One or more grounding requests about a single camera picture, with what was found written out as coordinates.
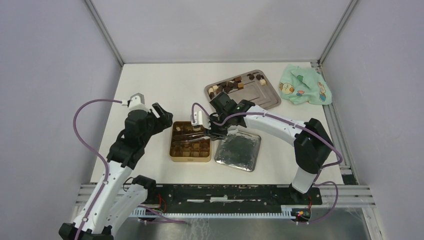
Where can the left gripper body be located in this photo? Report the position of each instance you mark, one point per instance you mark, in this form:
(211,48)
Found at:
(154,124)

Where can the metal serving tongs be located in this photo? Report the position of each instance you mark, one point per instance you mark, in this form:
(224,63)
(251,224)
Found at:
(198,136)

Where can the gold chocolate box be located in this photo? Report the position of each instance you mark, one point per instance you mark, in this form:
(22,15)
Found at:
(193,152)

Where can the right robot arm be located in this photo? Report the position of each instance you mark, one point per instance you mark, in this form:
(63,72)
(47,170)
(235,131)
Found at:
(312,144)

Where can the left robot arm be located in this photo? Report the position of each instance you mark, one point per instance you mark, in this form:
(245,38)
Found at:
(103,214)

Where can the silver box lid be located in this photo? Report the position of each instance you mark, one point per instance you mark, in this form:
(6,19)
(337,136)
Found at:
(239,150)

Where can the steel tray with chocolates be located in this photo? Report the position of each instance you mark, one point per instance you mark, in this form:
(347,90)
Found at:
(252,86)

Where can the green printed cloth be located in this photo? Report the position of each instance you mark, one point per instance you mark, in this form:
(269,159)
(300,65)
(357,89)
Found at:
(304,85)

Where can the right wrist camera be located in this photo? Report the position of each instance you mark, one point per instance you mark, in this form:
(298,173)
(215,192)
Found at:
(199,119)

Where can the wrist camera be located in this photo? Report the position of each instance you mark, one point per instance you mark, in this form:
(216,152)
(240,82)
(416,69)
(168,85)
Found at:
(135,102)
(199,119)

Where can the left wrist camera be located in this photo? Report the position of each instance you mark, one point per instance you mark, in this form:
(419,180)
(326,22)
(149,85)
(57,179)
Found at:
(135,102)

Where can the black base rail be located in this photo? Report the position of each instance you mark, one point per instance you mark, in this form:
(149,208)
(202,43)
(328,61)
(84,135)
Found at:
(230,199)

